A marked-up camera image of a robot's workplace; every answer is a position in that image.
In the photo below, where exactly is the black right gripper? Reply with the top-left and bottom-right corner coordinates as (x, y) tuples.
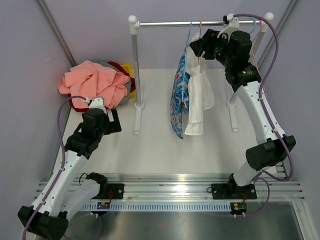
(189, 29), (234, 69)

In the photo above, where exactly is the white pleated skirt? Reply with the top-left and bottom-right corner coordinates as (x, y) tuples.
(184, 47), (215, 136)

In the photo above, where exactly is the salmon pink skirt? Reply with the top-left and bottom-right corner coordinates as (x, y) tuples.
(58, 60), (130, 109)

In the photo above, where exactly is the blue hanger salmon skirt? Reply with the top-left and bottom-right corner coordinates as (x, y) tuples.
(248, 17), (257, 35)

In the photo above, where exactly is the grey skirt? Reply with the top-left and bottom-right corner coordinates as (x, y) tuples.
(99, 60), (133, 107)

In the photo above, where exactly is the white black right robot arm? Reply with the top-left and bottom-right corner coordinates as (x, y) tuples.
(189, 29), (296, 200)

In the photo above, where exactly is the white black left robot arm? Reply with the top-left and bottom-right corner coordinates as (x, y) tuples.
(17, 108), (122, 240)

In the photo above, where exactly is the blue hanger floral skirt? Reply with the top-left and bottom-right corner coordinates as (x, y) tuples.
(181, 21), (193, 114)

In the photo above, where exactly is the red cloth garment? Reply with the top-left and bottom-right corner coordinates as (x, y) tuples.
(67, 61), (136, 113)

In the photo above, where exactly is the yellow plastic bin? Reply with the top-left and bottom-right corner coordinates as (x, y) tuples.
(120, 63), (137, 100)

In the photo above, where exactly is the silver white clothes rack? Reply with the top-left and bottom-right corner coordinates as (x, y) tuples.
(128, 11), (275, 135)

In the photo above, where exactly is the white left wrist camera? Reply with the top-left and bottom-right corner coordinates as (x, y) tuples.
(84, 96), (106, 111)

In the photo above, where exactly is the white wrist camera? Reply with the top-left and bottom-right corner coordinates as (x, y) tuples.
(84, 96), (106, 111)
(217, 13), (240, 39)

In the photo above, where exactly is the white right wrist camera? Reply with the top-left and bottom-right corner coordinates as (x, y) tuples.
(217, 13), (240, 39)

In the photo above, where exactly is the empty pink wire hanger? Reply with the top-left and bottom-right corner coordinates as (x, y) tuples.
(249, 18), (268, 98)

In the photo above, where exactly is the white slotted cable duct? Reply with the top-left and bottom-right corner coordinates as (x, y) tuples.
(80, 201), (231, 212)

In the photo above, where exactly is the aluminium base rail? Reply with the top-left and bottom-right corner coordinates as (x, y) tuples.
(33, 172), (307, 204)

